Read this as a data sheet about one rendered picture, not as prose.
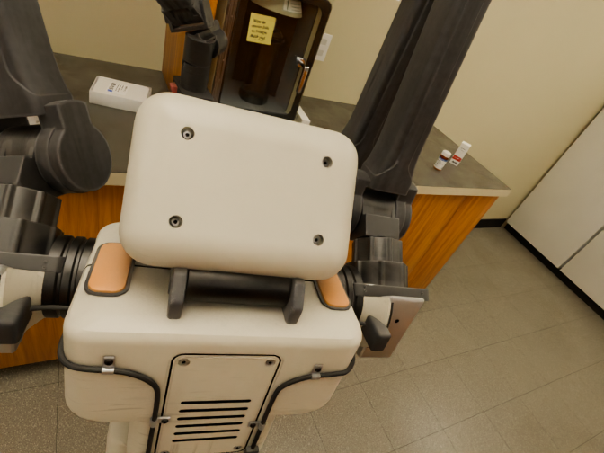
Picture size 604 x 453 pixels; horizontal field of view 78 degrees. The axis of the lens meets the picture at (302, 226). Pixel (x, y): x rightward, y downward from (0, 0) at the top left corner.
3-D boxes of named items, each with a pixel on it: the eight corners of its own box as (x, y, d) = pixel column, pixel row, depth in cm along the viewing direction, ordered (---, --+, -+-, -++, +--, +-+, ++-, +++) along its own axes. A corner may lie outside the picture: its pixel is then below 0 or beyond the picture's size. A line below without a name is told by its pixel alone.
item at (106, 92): (97, 87, 119) (97, 75, 117) (150, 99, 125) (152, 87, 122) (89, 102, 110) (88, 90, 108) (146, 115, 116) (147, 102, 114)
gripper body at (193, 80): (200, 86, 87) (205, 54, 82) (212, 107, 81) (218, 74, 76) (172, 83, 84) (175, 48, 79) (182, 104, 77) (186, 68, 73)
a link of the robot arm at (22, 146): (-31, 200, 37) (13, 199, 36) (-6, 108, 39) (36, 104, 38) (48, 223, 46) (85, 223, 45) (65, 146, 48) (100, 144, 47)
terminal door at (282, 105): (209, 111, 121) (235, -32, 97) (292, 122, 136) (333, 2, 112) (209, 112, 120) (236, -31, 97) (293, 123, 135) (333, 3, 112)
